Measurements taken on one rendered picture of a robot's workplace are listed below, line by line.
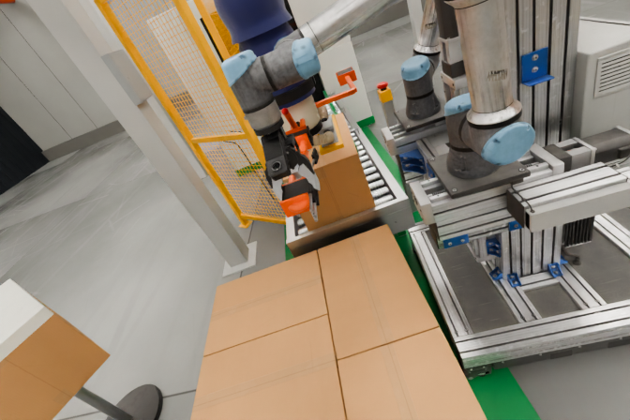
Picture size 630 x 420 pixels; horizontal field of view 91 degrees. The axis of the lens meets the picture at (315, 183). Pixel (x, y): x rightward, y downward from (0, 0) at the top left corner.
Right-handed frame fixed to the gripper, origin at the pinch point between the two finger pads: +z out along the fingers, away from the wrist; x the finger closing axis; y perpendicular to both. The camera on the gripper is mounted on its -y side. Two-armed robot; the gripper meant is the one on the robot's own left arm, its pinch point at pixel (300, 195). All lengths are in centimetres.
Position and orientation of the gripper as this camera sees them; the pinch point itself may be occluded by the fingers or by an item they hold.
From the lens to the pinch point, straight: 78.9
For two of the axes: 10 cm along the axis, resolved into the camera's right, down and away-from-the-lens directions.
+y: -0.4, -5.4, 8.4
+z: 3.5, 7.8, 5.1
